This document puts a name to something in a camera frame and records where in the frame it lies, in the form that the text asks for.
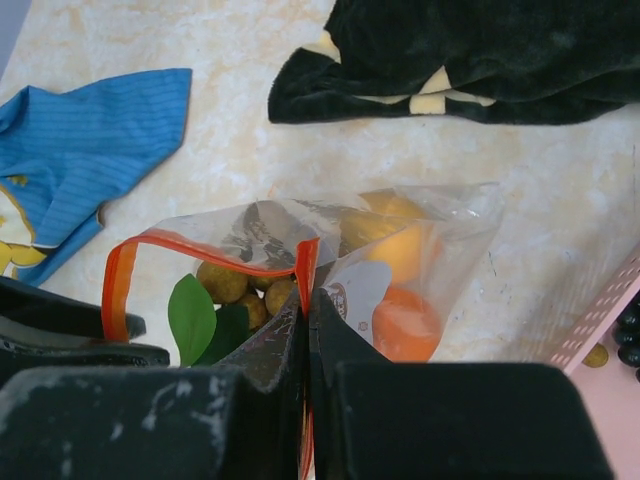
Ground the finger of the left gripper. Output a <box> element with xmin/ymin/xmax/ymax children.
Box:
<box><xmin>1</xmin><ymin>277</ymin><xmax>170</xmax><ymax>383</ymax></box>

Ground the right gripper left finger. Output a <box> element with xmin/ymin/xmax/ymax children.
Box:
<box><xmin>1</xmin><ymin>295</ymin><xmax>306</xmax><ymax>479</ymax></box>

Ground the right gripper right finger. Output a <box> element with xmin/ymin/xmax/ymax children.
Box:
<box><xmin>309</xmin><ymin>291</ymin><xmax>614</xmax><ymax>479</ymax></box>

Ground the orange persimmon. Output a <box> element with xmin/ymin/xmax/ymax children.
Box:
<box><xmin>372</xmin><ymin>286</ymin><xmax>442</xmax><ymax>363</ymax></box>

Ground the brown longan bunch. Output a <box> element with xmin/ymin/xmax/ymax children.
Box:
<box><xmin>167</xmin><ymin>199</ymin><xmax>321</xmax><ymax>369</ymax></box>

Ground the clear zip top bag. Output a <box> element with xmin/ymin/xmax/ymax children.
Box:
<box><xmin>101</xmin><ymin>184</ymin><xmax>504</xmax><ymax>367</ymax></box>

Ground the orange peach fruit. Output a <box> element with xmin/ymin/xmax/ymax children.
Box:
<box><xmin>340</xmin><ymin>190</ymin><xmax>444</xmax><ymax>285</ymax></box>

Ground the yellow blue cartoon bag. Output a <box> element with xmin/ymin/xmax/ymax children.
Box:
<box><xmin>1</xmin><ymin>174</ymin><xmax>52</xmax><ymax>282</ymax></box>

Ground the blue cloth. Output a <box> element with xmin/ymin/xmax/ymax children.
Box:
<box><xmin>1</xmin><ymin>68</ymin><xmax>192</xmax><ymax>286</ymax></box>

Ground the loose brown longan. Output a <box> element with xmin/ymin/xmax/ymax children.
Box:
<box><xmin>582</xmin><ymin>343</ymin><xmax>609</xmax><ymax>369</ymax></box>

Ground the pink plastic basket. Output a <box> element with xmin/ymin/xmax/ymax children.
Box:
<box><xmin>548</xmin><ymin>247</ymin><xmax>639</xmax><ymax>479</ymax></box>

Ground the black grape bunch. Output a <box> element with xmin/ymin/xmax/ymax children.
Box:
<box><xmin>612</xmin><ymin>296</ymin><xmax>640</xmax><ymax>381</ymax></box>

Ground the black floral pillow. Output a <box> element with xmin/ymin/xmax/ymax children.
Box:
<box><xmin>267</xmin><ymin>1</ymin><xmax>639</xmax><ymax>125</ymax></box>

